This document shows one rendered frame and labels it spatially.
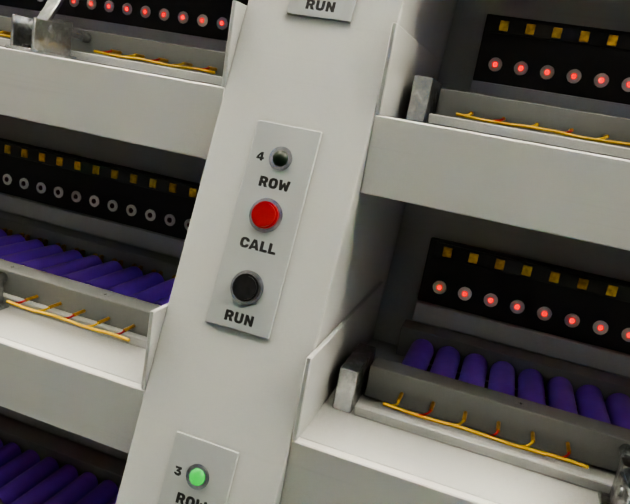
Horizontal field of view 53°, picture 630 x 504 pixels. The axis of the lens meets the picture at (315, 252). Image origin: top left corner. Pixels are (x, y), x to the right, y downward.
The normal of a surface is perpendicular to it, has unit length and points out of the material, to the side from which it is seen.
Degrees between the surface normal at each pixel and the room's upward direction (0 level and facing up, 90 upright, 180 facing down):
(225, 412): 90
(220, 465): 90
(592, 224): 106
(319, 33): 90
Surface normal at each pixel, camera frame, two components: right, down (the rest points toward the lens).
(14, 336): 0.17, -0.96
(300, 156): -0.25, -0.10
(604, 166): -0.31, 0.18
